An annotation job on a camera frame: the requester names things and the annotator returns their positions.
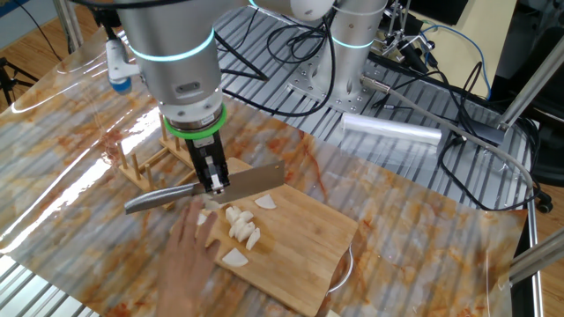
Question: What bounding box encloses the black flat screen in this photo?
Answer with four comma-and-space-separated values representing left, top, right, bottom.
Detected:
409, 0, 469, 26

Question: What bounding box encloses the aluminium table edge rail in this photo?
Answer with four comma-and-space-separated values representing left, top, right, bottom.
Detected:
525, 193, 546, 317

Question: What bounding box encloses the person's bare left hand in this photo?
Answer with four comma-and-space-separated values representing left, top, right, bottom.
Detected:
156, 197, 221, 301

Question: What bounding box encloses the wooden peg knife rack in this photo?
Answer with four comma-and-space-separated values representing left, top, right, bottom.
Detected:
115, 113, 199, 210

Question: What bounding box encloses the metal clamp stand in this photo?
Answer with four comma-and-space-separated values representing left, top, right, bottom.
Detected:
374, 0, 437, 76

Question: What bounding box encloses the black looped table cable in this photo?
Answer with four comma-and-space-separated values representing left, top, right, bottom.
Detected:
369, 61, 543, 212

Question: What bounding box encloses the thin black floor cable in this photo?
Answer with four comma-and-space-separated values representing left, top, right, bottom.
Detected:
12, 0, 63, 61

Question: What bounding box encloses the cream cabinet panel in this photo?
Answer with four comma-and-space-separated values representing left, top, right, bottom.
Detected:
413, 0, 519, 100

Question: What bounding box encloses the aluminium frame post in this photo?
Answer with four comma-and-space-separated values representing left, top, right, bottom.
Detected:
497, 228, 564, 291
479, 34, 564, 146
52, 0, 85, 54

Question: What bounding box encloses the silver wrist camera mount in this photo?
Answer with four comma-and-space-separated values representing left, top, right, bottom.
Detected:
104, 38, 142, 96

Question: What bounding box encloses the black cable bundle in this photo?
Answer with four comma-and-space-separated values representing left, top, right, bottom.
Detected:
266, 8, 334, 66

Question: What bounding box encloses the clear plastic film roll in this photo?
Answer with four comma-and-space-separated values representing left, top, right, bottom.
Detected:
341, 112, 443, 149

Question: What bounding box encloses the blue cable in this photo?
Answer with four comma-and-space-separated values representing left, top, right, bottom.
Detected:
418, 24, 493, 100

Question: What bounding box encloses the grey hose with connector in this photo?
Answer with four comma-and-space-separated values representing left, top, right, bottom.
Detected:
360, 74, 535, 202

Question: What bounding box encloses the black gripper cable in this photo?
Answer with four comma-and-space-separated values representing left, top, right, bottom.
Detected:
70, 0, 338, 119

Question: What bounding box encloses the black tripod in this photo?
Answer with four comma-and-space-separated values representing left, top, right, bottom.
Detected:
0, 56, 40, 107

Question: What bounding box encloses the steel cleaver knife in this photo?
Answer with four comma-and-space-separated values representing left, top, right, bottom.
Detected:
123, 159, 286, 216

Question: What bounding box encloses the marble pattern table mat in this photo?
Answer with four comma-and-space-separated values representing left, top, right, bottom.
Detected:
0, 24, 529, 317

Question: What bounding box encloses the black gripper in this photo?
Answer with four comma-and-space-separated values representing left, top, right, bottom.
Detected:
184, 131, 231, 195

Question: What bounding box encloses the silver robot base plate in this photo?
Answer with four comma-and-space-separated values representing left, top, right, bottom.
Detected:
286, 59, 387, 114

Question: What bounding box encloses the wooden cutting board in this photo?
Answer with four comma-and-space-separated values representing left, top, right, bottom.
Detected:
170, 157, 360, 317

